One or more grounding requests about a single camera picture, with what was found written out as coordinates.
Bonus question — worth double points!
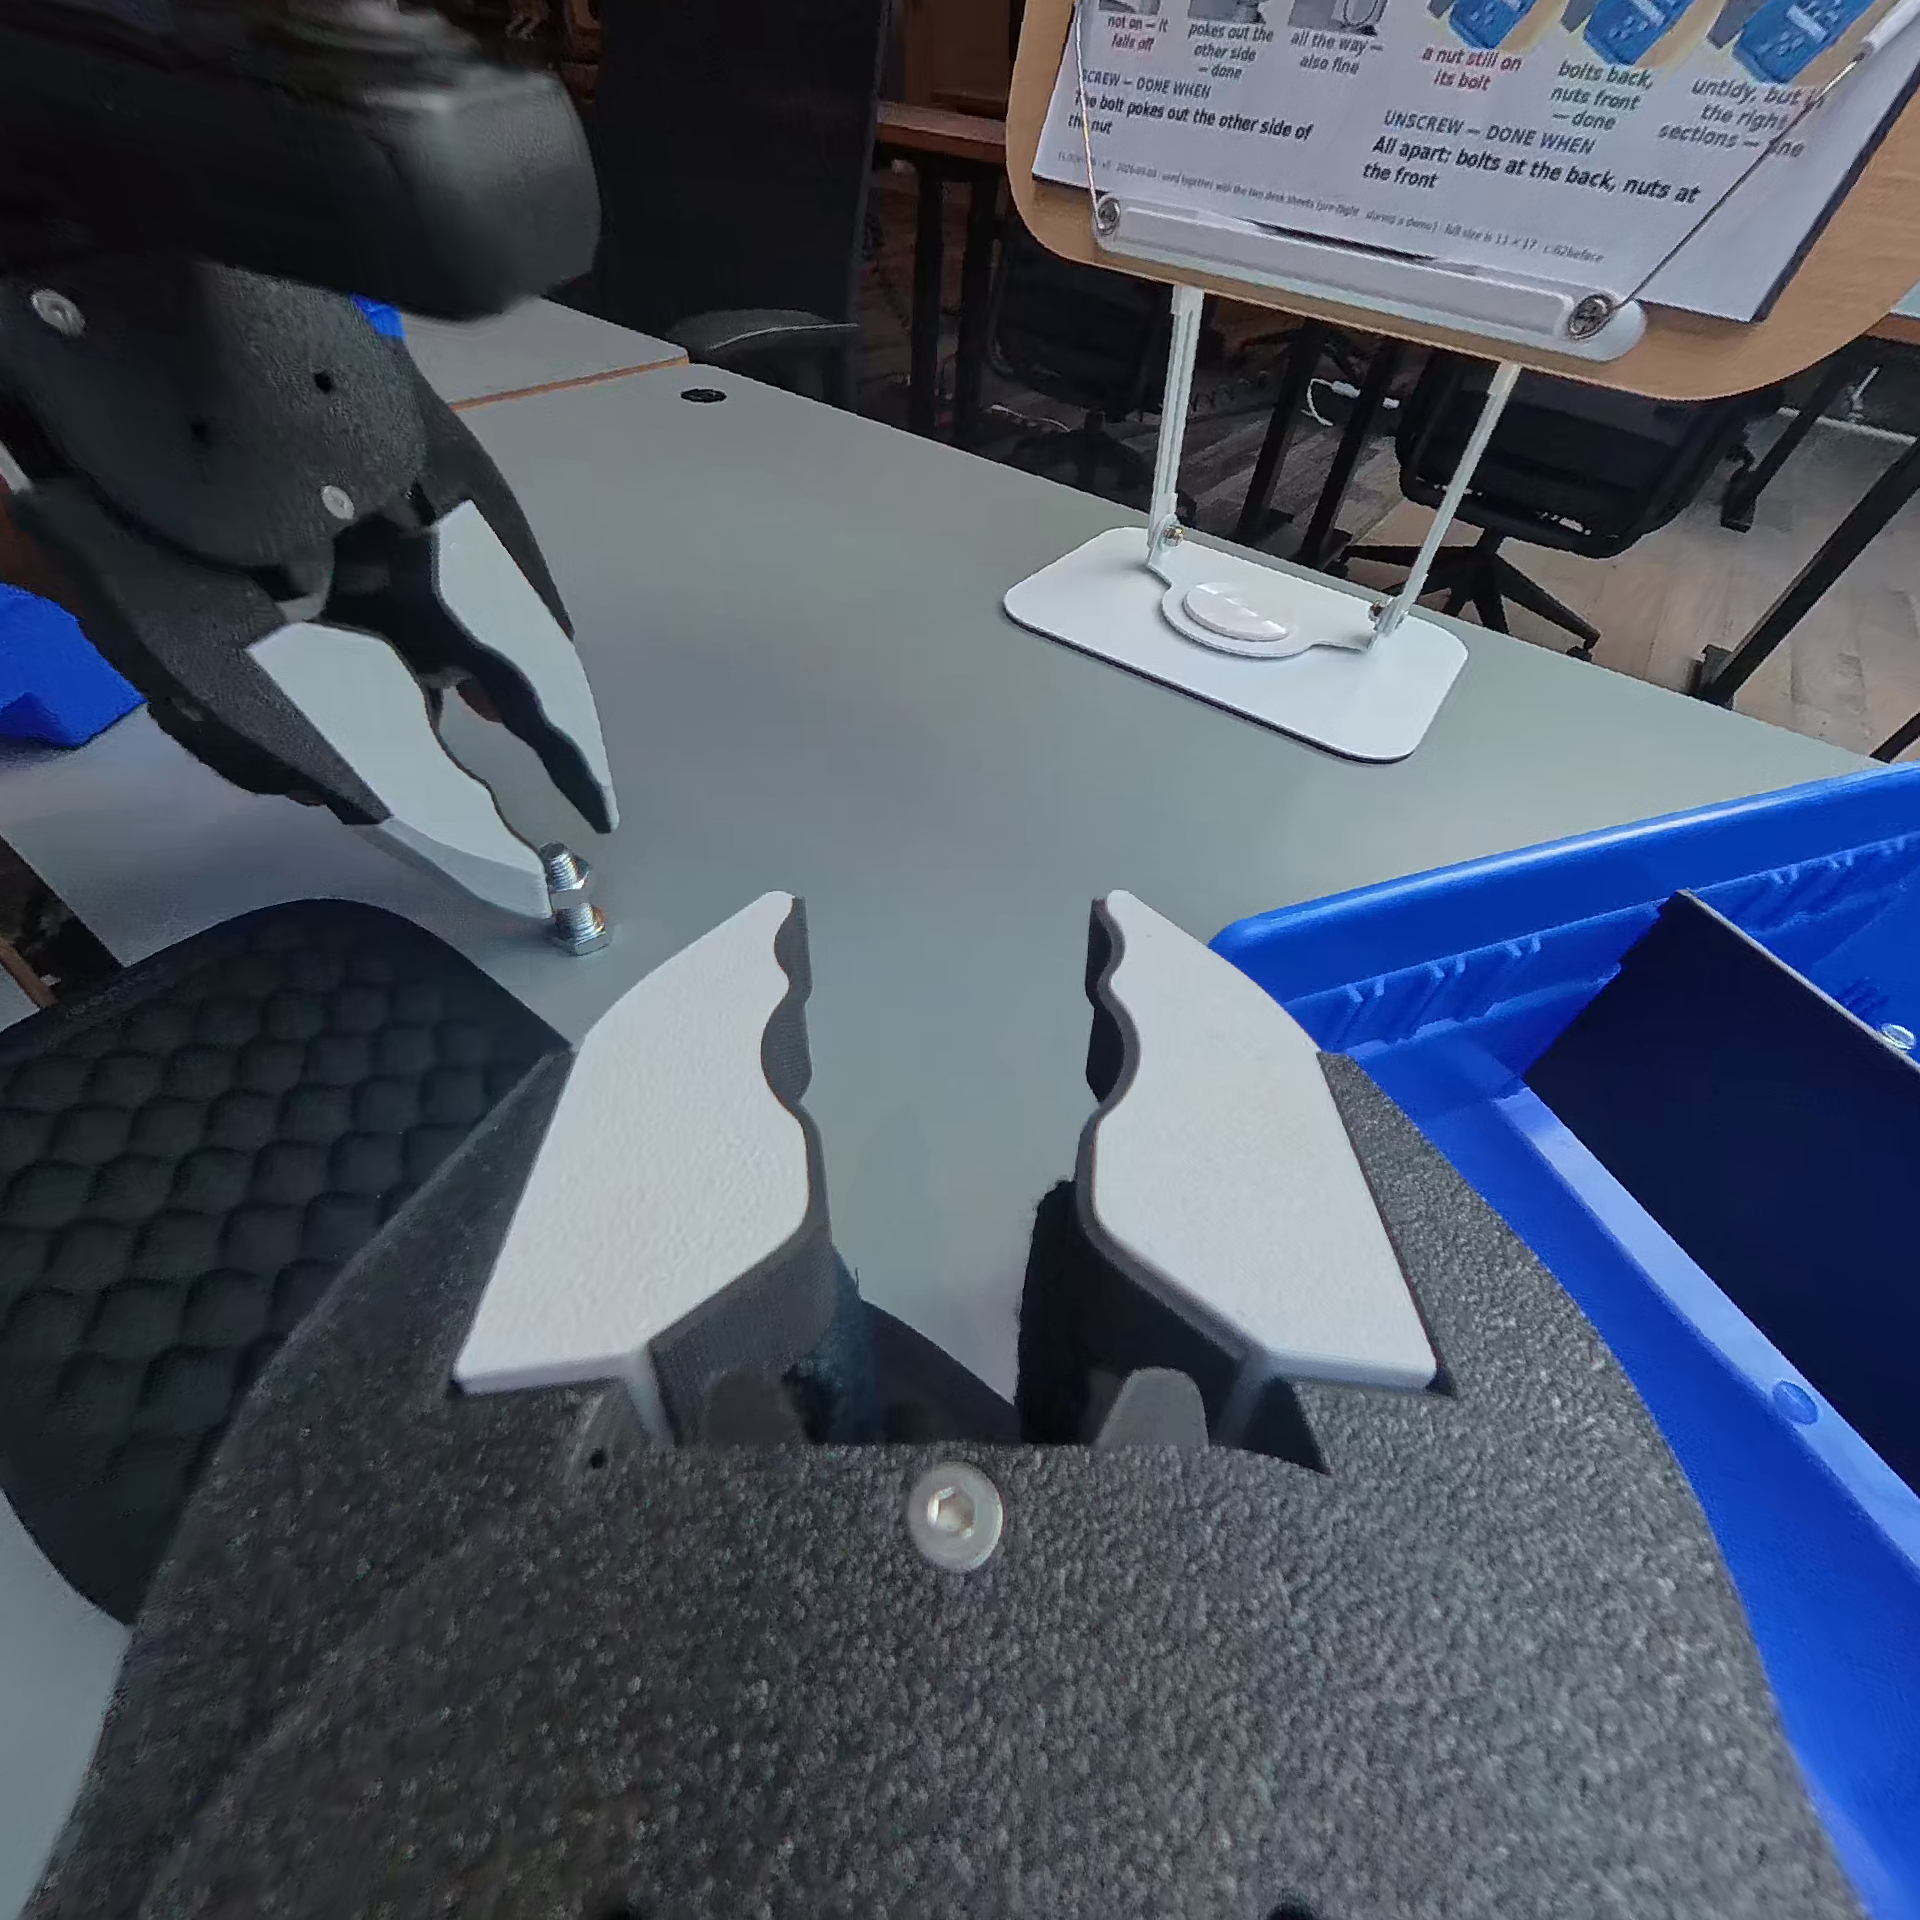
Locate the blue bin with black divider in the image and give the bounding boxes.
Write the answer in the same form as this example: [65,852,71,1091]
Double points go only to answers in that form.
[1206,766,1920,1920]

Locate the blue plastic bin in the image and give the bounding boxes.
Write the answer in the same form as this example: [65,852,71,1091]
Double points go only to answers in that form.
[0,292,409,749]

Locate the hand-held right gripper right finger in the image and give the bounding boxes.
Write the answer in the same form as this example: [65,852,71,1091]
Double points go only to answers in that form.
[1077,889,1443,1453]

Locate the black mesh office chair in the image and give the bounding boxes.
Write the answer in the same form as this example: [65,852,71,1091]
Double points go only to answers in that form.
[589,0,888,410]
[1334,353,1779,649]

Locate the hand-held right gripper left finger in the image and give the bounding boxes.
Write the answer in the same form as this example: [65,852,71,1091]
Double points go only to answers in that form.
[449,891,838,1449]

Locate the printed instruction sheet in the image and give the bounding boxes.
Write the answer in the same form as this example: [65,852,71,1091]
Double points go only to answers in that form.
[1030,0,1894,324]

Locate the black egg-crate foam mat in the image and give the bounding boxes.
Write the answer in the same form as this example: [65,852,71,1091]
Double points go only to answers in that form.
[0,895,579,1626]

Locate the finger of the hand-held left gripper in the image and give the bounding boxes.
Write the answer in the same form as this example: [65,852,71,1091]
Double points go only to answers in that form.
[428,499,622,837]
[245,617,557,922]

